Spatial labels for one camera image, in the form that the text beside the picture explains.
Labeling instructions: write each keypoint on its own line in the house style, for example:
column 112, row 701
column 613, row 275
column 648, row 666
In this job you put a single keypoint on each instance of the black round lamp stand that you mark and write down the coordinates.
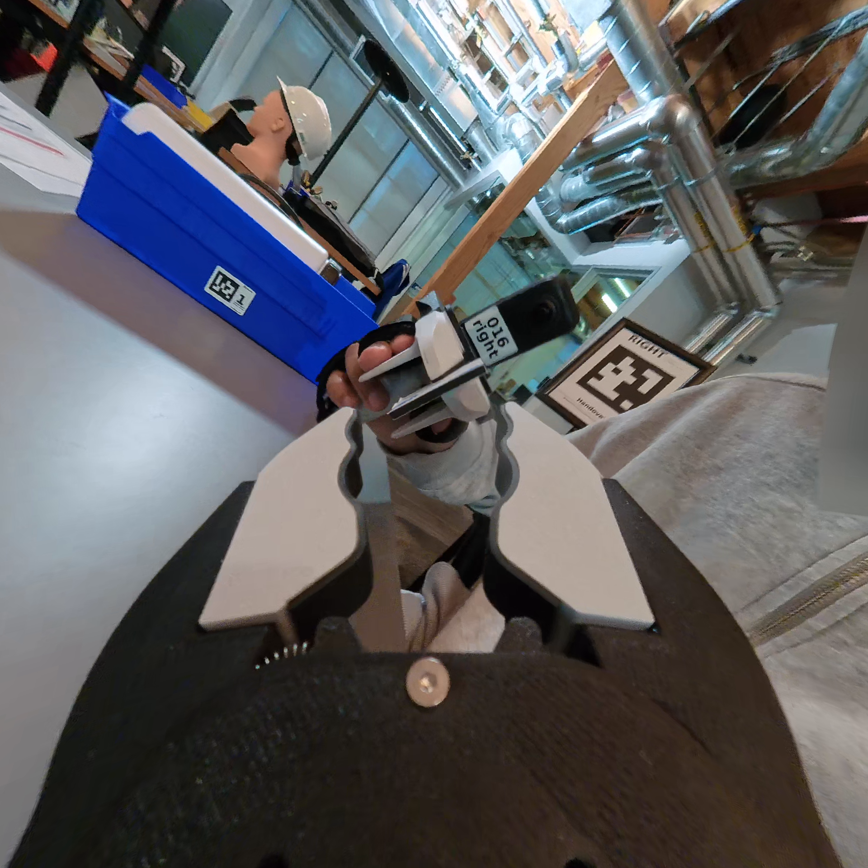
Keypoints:
column 386, row 68

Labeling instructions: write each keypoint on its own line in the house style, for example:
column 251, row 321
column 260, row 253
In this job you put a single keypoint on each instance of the person's right hand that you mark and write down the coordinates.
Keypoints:
column 359, row 394

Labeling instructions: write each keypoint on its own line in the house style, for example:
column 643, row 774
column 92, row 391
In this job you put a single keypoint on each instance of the blue bin with marker tag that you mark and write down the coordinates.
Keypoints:
column 176, row 224

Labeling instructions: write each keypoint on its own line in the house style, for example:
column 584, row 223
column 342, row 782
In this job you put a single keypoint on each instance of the black metal shelf rack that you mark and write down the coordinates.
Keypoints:
column 64, row 54

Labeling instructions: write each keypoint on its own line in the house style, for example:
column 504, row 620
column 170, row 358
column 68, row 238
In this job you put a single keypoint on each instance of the white hard hat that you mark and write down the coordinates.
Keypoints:
column 308, row 115

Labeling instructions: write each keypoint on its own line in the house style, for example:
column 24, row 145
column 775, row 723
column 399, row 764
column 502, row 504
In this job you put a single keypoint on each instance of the wooden post beam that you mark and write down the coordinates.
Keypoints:
column 529, row 169

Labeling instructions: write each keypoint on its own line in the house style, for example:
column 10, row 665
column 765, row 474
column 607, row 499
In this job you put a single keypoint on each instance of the framed marker sign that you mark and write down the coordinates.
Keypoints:
column 630, row 380

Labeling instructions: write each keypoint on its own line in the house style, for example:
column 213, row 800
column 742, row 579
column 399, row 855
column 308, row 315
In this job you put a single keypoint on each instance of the person's right forearm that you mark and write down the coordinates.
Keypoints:
column 447, row 475

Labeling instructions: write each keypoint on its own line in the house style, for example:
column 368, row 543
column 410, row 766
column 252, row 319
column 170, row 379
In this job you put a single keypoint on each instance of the mannequin head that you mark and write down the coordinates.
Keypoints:
column 268, row 135

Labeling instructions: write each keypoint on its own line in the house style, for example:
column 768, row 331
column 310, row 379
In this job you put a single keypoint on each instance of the white plastic case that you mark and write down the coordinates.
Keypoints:
column 224, row 183

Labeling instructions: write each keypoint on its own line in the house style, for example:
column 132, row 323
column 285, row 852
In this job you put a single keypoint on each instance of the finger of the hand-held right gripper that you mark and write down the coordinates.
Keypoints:
column 434, row 397
column 400, row 363

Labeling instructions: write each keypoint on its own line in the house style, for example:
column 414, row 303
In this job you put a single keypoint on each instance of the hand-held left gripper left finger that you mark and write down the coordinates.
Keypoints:
column 291, row 529

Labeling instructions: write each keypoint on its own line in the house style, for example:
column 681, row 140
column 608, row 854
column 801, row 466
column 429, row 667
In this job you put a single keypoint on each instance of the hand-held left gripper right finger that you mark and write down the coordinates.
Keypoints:
column 569, row 536

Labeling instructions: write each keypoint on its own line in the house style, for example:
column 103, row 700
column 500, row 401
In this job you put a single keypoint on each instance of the bundle of silver pipes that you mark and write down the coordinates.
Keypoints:
column 685, row 135

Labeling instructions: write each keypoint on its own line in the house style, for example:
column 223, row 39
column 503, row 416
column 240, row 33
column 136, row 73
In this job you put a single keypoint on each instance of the paper sheets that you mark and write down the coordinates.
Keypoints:
column 34, row 156

